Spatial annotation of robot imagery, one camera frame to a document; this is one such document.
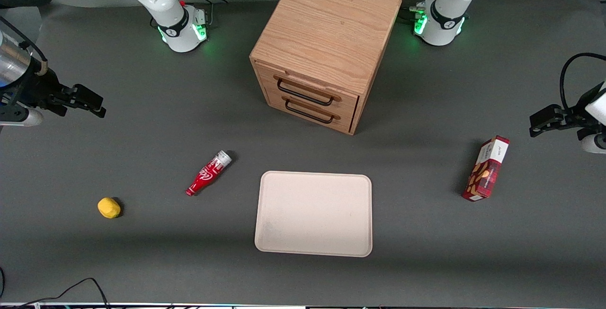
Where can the beige plastic tray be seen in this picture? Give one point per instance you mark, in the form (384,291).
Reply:
(312,214)

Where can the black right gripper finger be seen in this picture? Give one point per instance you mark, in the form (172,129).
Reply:
(90,97)
(97,111)

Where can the yellow lemon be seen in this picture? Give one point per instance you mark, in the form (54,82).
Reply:
(109,208)

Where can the red cola bottle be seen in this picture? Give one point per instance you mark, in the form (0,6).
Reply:
(206,176)

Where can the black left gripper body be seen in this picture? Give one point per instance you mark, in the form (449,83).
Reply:
(578,111)

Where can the wooden drawer cabinet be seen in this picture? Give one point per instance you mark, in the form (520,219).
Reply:
(326,25)

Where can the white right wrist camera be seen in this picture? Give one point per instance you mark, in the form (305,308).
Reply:
(23,117)

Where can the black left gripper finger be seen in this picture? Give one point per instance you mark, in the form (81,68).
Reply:
(549,115)
(551,126)

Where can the red cookie box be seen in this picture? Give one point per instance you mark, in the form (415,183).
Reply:
(487,169)

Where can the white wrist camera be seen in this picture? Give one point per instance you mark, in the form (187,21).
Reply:
(594,143)
(23,117)

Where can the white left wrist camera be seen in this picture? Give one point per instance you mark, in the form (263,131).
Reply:
(594,143)

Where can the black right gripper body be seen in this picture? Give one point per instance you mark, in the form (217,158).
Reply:
(38,86)

